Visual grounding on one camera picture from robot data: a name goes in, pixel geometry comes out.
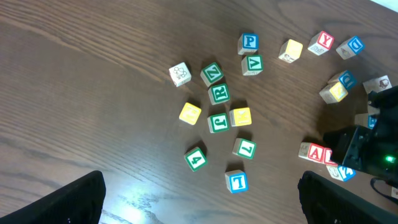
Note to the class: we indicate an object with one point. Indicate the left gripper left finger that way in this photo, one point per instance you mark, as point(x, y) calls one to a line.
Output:
point(81, 201)

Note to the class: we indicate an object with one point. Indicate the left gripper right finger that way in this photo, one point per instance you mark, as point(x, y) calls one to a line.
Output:
point(324, 202)

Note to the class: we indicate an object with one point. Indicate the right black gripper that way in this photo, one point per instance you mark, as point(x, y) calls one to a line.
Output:
point(372, 151)

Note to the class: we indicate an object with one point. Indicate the blue 2 block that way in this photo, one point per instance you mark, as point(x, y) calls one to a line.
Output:
point(341, 173)

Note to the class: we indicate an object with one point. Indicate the red A block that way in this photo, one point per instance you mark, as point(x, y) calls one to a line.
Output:
point(312, 152)

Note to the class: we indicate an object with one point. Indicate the red I block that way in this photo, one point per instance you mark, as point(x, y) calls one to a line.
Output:
point(327, 158)

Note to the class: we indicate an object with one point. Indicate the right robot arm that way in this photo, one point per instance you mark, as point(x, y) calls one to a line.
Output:
point(386, 102)

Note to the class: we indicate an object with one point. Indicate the yellow block centre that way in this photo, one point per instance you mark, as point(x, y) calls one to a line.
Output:
point(333, 93)

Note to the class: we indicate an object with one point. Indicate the yellow block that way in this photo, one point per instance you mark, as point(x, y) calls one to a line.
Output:
point(290, 51)
point(333, 93)
point(190, 113)
point(240, 117)

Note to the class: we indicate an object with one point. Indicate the plain picture block centre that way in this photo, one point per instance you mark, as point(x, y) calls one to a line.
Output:
point(377, 84)

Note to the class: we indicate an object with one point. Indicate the plain picture block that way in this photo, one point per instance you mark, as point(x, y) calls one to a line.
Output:
point(377, 84)
point(180, 74)

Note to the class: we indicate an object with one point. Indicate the blue D block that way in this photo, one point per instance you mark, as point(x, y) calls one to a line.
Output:
point(346, 78)

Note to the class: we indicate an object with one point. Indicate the blue L block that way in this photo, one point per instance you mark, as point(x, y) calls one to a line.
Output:
point(236, 181)

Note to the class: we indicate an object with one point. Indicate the green L block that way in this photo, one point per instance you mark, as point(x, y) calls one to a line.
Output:
point(244, 148)

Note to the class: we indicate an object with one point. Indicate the blue C block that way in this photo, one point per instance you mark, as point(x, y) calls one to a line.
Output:
point(350, 48)

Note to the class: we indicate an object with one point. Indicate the red Y block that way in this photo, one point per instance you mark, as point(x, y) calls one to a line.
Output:
point(321, 43)

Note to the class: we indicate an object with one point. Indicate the yellow block middle left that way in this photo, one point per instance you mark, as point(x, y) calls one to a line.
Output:
point(240, 117)

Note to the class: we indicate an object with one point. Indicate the yellow block upper left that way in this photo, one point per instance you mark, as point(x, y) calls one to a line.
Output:
point(290, 51)

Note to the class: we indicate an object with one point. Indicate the green 4 block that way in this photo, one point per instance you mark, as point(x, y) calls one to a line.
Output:
point(195, 159)

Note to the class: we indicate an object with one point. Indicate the green J block left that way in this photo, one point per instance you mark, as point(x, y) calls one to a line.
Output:
point(218, 123)

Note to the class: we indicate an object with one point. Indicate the yellow block far left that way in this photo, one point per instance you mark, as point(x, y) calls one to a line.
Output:
point(190, 113)

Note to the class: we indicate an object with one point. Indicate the green V block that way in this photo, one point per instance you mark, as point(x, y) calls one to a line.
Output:
point(252, 65)

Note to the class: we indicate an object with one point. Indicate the green R block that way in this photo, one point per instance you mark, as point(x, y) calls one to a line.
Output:
point(219, 94)

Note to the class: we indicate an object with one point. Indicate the blue P block left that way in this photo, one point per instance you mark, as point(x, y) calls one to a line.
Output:
point(248, 43)

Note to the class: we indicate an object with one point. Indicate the plain picture block left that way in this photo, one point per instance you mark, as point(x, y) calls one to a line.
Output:
point(180, 74)

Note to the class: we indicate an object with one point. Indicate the green Z block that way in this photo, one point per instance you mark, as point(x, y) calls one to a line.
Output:
point(211, 74)

